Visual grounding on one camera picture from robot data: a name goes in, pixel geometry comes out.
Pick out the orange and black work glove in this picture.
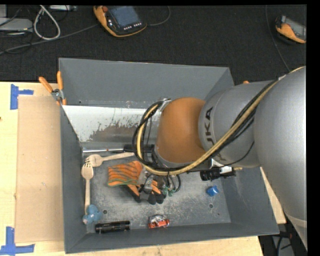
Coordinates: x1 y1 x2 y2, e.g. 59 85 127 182
106 160 166 205

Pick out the red and silver toy car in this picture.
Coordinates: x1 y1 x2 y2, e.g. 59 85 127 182
147 214 171 229

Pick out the small blue lump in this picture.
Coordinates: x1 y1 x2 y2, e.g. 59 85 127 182
206 184 220 197

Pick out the blue toy animal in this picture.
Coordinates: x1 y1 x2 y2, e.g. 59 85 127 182
82 204 104 225

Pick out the wooden spoon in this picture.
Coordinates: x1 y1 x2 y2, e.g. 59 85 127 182
84 151 136 168

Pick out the wooden fork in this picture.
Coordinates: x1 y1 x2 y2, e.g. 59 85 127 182
80 162 95 216

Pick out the grey metal bin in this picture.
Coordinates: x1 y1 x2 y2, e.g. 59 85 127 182
57 57 280 254

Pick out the brown cardboard board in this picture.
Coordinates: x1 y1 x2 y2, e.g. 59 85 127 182
14 94 65 245

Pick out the black cylinder on white bracket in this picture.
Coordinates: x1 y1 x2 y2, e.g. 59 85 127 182
199 159 243 182

